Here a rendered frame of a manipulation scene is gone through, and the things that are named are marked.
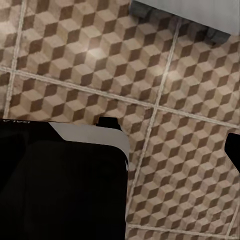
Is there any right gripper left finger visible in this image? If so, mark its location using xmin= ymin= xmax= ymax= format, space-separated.
xmin=0 ymin=133 xmax=26 ymax=193

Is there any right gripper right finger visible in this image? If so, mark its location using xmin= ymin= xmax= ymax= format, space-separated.
xmin=224 ymin=133 xmax=240 ymax=172

